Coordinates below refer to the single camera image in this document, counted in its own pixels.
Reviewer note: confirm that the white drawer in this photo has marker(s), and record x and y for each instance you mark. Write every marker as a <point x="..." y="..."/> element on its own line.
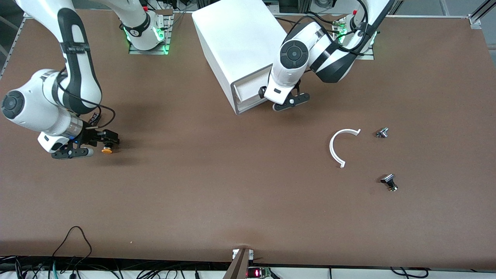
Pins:
<point x="252" y="105"/>
<point x="250" y="87"/>

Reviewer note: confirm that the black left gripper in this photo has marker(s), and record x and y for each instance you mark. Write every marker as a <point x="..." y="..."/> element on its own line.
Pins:
<point x="261" y="93"/>

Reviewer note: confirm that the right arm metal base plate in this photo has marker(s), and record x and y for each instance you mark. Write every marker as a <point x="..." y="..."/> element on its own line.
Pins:
<point x="149" y="50"/>

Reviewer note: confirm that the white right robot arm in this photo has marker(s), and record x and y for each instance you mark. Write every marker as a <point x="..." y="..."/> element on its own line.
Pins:
<point x="42" y="104"/>

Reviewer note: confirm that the white curved plastic arc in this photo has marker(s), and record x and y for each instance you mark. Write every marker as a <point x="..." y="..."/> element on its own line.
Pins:
<point x="332" y="149"/>

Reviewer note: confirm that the grey camera stand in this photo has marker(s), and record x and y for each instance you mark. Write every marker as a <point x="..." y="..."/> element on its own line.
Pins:
<point x="238" y="265"/>

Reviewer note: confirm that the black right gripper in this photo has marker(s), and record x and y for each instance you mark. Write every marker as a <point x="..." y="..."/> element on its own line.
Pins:
<point x="90" y="135"/>

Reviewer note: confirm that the black push button part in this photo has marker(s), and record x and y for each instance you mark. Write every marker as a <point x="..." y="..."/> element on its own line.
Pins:
<point x="388" y="180"/>

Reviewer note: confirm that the white drawer cabinet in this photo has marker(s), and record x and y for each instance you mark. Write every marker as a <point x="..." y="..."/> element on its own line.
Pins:
<point x="232" y="38"/>

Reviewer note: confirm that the device with red display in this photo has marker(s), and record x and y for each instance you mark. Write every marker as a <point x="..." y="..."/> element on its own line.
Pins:
<point x="257" y="272"/>

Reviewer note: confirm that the silver push button part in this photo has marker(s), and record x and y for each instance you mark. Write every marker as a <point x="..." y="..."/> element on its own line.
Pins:
<point x="382" y="133"/>

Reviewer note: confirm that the aluminium frame corner profile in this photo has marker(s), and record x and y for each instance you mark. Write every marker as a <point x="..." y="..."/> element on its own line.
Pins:
<point x="478" y="15"/>

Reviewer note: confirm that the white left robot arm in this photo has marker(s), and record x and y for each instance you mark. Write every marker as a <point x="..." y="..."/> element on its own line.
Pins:
<point x="294" y="54"/>

